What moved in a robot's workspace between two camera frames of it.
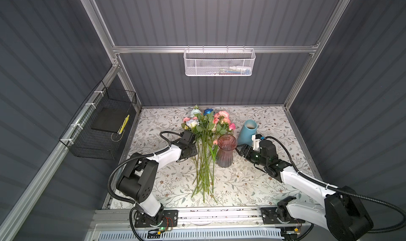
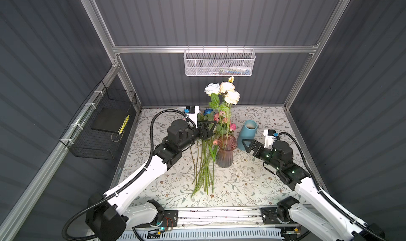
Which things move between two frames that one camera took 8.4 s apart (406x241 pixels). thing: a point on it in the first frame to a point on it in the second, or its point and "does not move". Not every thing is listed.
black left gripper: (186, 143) to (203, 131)
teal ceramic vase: (249, 128) does not move
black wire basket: (97, 129) does not move
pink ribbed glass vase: (226, 144) does not move
